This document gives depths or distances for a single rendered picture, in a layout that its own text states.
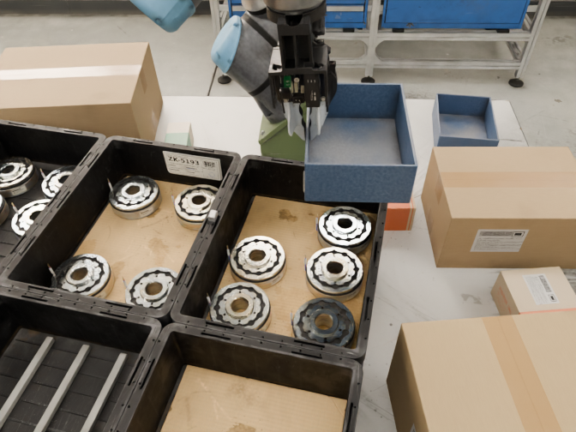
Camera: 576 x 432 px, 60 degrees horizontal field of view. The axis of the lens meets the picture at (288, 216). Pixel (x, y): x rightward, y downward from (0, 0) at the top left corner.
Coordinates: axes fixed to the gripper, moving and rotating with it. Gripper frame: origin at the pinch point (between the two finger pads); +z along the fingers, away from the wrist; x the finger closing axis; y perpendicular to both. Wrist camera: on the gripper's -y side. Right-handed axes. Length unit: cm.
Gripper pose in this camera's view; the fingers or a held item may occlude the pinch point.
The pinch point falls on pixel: (307, 129)
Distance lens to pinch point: 76.1
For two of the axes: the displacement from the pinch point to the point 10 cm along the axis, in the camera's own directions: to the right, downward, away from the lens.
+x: 9.9, -0.1, -1.2
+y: -0.8, 7.2, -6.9
